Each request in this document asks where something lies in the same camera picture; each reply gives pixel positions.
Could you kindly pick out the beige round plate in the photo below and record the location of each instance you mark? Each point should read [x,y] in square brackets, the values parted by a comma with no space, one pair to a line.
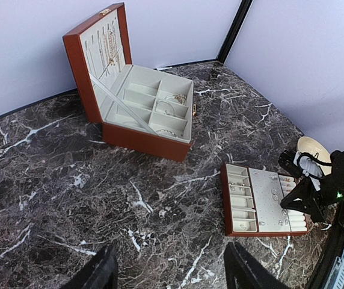
[310,145]

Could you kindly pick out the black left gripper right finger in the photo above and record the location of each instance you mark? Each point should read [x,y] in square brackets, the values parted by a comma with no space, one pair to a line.
[244,271]

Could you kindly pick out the right black frame post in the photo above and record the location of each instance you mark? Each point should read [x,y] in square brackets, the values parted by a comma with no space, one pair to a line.
[234,29]

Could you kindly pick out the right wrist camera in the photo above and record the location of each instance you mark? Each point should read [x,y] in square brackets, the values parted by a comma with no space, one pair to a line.
[301,165]

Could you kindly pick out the white slotted cable duct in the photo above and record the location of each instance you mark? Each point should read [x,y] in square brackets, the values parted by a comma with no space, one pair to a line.
[338,281]

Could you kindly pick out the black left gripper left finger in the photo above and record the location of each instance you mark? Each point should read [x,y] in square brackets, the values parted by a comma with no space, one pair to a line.
[100,272]

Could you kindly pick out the red wooden jewelry box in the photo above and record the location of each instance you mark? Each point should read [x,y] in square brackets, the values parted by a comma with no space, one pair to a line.
[143,109]

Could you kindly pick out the red jewelry tray insert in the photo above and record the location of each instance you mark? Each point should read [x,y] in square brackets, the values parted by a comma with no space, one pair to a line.
[250,210]

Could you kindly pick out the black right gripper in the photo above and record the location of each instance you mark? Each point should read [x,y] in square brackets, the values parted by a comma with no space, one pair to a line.
[305,199]

